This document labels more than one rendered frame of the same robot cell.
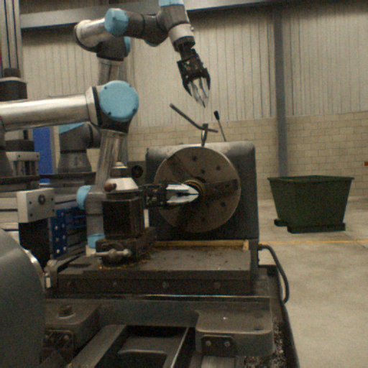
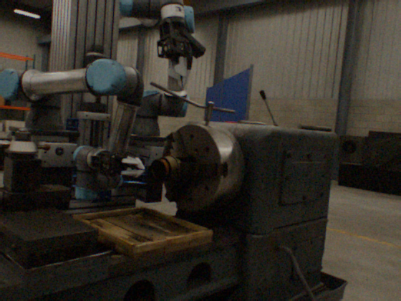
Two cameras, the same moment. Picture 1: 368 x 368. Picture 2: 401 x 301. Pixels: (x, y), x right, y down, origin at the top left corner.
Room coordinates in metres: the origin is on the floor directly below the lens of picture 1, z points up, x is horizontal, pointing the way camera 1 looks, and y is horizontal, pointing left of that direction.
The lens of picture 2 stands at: (0.25, -0.80, 1.23)
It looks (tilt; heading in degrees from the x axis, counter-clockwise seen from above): 3 degrees down; 34
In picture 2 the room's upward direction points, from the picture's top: 5 degrees clockwise
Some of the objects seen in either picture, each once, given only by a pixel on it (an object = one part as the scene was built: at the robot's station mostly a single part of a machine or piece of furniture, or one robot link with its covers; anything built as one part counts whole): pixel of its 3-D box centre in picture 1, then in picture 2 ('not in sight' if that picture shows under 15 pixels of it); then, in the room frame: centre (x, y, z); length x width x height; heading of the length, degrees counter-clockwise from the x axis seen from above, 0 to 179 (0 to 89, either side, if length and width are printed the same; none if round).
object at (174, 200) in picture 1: (182, 200); (129, 173); (1.08, 0.01, 1.07); 0.09 x 0.06 x 0.03; 79
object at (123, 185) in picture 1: (119, 185); (22, 146); (0.81, 0.14, 1.13); 0.08 x 0.08 x 0.03
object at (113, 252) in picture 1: (128, 245); (29, 198); (0.84, 0.13, 0.99); 0.20 x 0.10 x 0.05; 169
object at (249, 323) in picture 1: (154, 301); (6, 246); (0.75, 0.07, 0.90); 0.47 x 0.30 x 0.06; 79
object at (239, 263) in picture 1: (152, 269); (26, 221); (0.80, 0.08, 0.95); 0.43 x 0.17 x 0.05; 79
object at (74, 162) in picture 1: (74, 161); (146, 125); (1.67, 0.49, 1.21); 0.15 x 0.15 x 0.10
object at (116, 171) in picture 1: (118, 169); (23, 134); (0.81, 0.14, 1.17); 0.04 x 0.04 x 0.03
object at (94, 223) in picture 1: (99, 228); (89, 183); (1.16, 0.27, 0.99); 0.11 x 0.08 x 0.11; 12
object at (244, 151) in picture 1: (206, 186); (258, 169); (1.78, -0.11, 1.06); 0.59 x 0.48 x 0.39; 169
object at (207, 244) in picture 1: (189, 256); (140, 228); (1.14, 0.00, 0.89); 0.36 x 0.30 x 0.04; 79
